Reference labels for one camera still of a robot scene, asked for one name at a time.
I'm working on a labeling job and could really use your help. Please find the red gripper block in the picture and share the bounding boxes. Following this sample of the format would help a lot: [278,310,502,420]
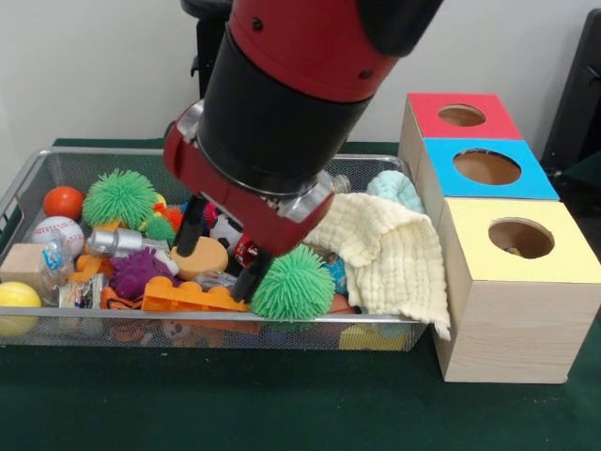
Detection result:
[162,120,337,304]

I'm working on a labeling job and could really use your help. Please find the dark green tablecloth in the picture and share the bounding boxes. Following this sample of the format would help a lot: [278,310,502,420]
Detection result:
[0,136,601,451]

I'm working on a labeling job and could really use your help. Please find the silver toy robot figure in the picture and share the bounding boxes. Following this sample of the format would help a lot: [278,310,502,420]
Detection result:
[87,226,173,258]

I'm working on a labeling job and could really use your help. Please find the wire mesh bin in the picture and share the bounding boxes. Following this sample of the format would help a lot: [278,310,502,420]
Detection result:
[0,146,447,351]

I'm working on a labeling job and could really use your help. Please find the orange round foam disc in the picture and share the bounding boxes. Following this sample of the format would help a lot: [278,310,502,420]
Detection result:
[171,236,231,282]

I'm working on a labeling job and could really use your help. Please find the yellow ball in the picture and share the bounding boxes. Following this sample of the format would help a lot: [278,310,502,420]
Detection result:
[0,280,43,337]

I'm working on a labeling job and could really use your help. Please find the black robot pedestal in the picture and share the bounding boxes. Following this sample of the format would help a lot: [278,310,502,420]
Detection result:
[180,0,234,102]

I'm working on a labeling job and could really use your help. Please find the white baseball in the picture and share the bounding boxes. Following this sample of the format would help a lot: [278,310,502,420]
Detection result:
[31,216,85,250]

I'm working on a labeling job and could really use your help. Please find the black and white soccer ball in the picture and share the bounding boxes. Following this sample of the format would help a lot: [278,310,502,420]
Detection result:
[208,215,245,250]

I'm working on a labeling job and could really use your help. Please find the mint green cloth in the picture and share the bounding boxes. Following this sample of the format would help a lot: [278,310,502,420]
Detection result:
[365,169,426,213]

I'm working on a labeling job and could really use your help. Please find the orange plastic compartment tray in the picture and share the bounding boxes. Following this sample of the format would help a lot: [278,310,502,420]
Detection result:
[142,276,250,314]

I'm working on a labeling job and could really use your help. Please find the green spiky rubber ball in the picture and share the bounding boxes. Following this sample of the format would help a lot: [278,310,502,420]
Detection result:
[83,168,159,231]
[248,243,335,323]

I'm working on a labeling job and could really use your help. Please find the wooden box with three holes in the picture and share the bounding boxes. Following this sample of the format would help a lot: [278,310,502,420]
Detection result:
[397,92,601,384]

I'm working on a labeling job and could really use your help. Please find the cream fluffy cloth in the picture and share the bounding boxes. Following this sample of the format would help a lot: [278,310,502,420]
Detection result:
[302,192,452,342]

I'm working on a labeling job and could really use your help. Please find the black chair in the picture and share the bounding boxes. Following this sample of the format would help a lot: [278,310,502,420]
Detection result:
[542,8,601,189]

